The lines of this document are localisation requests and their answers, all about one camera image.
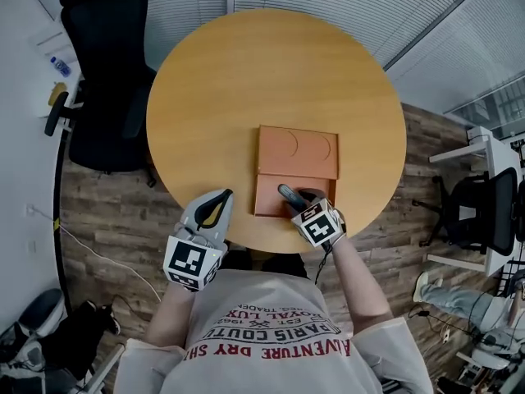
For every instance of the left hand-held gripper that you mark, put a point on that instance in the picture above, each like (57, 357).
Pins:
(190, 261)

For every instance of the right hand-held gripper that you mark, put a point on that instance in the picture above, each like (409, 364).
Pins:
(322, 228)

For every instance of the orange wooden box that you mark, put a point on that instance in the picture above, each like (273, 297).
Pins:
(279, 150)

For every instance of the person's right forearm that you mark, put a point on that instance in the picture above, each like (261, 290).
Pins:
(361, 294)

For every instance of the person's left forearm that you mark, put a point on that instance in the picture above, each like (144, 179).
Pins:
(172, 318)

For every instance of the person's black trousers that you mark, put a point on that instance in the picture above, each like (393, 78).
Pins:
(283, 265)

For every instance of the round wooden table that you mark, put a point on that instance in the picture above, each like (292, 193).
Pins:
(246, 76)

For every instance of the person's white printed shirt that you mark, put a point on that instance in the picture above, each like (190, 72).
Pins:
(270, 367)

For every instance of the black high-back office chair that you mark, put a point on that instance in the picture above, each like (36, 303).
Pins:
(110, 76)

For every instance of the black mesh office chair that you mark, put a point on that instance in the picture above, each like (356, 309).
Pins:
(480, 216)

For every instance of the yellow object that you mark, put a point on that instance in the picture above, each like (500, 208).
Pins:
(56, 94)

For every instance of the white desk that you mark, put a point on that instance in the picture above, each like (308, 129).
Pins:
(498, 154)

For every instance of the clear plastic water bottle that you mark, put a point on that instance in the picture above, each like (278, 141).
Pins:
(60, 66)

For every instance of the white side shelf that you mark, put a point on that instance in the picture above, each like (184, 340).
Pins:
(53, 47)

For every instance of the white wall socket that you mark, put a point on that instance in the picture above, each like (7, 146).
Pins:
(30, 210)
(33, 246)

